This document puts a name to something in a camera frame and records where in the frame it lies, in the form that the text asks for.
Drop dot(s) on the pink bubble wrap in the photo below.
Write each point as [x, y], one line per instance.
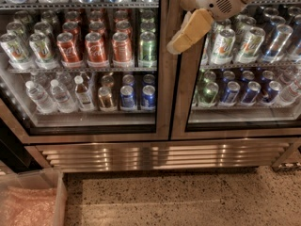
[27, 207]

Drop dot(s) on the white can right fridge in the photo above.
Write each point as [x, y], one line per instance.
[223, 44]

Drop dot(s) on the front red cola can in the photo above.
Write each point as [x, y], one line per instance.
[71, 57]

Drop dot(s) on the clear water bottle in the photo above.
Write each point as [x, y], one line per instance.
[42, 99]
[64, 100]

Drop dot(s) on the brown tea bottle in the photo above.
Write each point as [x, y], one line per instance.
[83, 94]

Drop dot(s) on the white citrus soda can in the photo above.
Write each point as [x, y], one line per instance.
[19, 56]

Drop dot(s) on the glass fridge door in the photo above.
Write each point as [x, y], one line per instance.
[276, 111]
[80, 17]

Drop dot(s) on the blue can right fridge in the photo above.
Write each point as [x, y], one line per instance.
[230, 93]

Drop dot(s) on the green soda can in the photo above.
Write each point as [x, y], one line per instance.
[147, 50]

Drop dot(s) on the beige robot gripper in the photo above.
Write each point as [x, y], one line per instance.
[216, 0]

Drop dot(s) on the clear plastic storage bin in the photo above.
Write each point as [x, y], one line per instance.
[41, 179]

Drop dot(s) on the blue soda can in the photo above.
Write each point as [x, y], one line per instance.
[127, 96]
[148, 97]

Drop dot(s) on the steel fridge bottom grille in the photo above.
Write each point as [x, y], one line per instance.
[167, 155]

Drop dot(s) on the red cola can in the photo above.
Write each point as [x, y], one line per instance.
[71, 57]
[96, 52]

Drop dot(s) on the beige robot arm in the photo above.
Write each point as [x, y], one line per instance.
[199, 19]

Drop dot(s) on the gold soda can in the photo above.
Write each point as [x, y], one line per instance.
[106, 99]

